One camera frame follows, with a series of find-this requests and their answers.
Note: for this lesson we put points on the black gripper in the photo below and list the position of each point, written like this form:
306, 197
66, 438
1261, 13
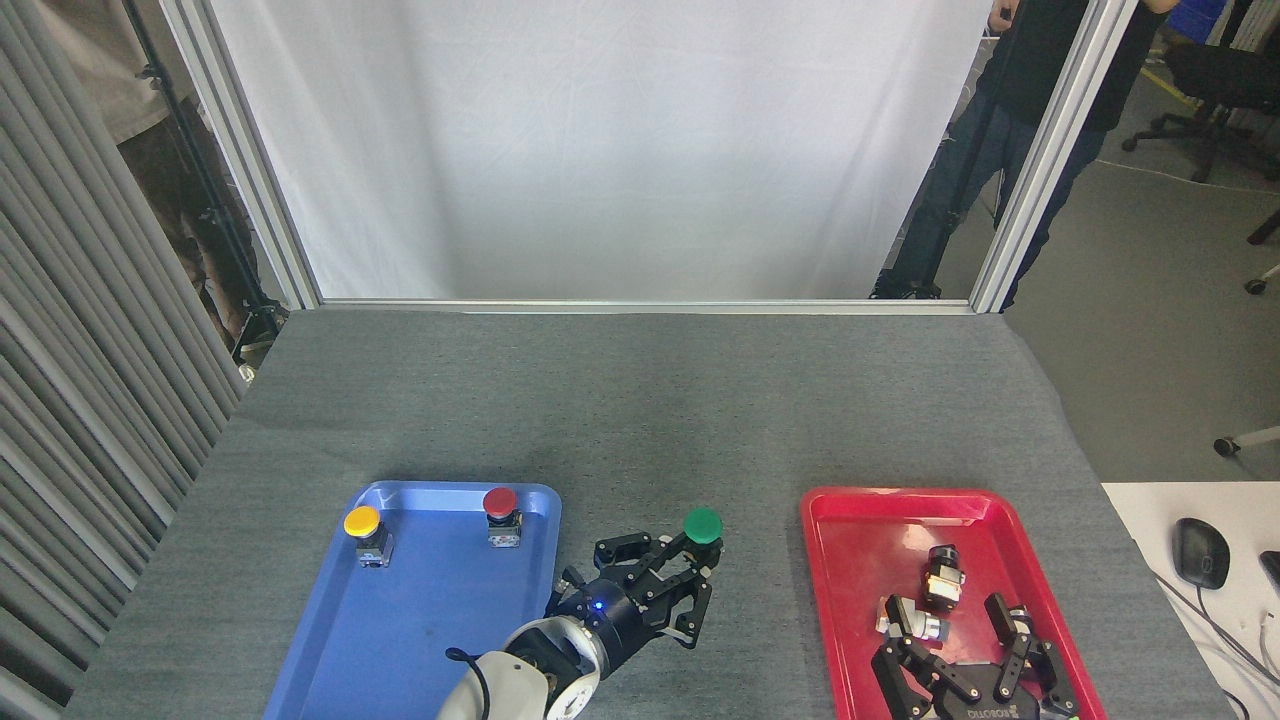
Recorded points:
985, 700
615, 620

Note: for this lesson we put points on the green push button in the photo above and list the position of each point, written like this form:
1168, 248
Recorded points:
703, 525

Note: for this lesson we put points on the red push button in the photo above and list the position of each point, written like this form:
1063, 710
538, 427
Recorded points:
500, 500

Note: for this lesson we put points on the yellow push button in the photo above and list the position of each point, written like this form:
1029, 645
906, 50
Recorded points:
362, 521

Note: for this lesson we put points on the red plastic tray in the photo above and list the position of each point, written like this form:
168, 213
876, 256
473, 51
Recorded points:
860, 570

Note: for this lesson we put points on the white desk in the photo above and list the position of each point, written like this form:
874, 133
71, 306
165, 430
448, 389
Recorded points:
1200, 640

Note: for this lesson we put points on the blue plastic tray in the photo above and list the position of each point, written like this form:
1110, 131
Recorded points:
420, 620

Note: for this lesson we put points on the black computer mouse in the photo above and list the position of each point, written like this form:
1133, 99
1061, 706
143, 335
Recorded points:
1200, 552

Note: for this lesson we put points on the black keyboard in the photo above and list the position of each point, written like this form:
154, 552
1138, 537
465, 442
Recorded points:
1272, 570

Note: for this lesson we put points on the white chair leg with caster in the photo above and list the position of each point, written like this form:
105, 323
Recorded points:
1250, 439

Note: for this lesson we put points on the white backdrop cloth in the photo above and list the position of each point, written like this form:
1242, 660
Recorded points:
600, 150

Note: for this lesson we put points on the person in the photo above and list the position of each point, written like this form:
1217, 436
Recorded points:
1045, 60
150, 150

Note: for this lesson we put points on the grey pleated curtain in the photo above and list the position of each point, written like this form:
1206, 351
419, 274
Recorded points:
70, 350

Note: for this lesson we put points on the black office chair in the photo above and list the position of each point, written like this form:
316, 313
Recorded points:
1215, 75

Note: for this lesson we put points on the blue plastic crate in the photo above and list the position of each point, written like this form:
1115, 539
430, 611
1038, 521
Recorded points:
1198, 15

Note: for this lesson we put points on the white orange switch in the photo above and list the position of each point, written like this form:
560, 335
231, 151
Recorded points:
930, 628

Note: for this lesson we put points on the black selector switch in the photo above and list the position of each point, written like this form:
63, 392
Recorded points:
942, 580

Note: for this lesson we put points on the silver aluminium frame crossbar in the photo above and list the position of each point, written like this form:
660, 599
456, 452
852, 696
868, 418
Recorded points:
640, 306

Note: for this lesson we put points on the silver aluminium frame post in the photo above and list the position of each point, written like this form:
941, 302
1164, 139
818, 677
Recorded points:
1050, 150
245, 150

